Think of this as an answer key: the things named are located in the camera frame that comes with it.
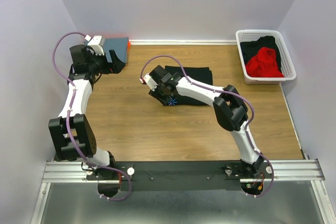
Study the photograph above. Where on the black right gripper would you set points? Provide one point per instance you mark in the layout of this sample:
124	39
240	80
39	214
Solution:
156	93

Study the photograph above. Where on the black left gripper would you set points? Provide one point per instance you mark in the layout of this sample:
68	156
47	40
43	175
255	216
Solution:
106	63

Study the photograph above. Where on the black t-shirt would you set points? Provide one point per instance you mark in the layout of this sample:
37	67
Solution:
203	74

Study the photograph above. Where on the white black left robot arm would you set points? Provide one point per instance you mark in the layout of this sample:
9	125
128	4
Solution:
70	131

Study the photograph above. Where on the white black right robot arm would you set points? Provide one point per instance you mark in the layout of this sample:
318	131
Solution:
229	107

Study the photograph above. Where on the folded blue t-shirt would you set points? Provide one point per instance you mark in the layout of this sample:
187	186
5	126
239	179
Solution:
121	54

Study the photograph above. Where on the white plastic laundry basket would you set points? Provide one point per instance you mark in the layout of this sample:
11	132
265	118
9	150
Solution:
287	67

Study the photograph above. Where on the black garment in basket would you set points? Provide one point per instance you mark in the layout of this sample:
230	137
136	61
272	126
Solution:
250	49

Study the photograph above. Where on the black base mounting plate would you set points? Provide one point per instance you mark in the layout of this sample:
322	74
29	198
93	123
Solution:
179	176

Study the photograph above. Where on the red t-shirt in basket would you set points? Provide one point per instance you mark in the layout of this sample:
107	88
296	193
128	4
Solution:
264	64

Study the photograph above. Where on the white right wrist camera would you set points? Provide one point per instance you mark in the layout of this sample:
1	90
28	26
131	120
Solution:
149	81

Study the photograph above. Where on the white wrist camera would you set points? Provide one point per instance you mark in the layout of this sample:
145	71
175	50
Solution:
149	81
95	44

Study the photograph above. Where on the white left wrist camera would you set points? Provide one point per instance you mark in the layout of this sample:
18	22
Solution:
95	44

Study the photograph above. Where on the aluminium frame rail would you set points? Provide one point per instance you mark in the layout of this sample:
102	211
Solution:
295	194

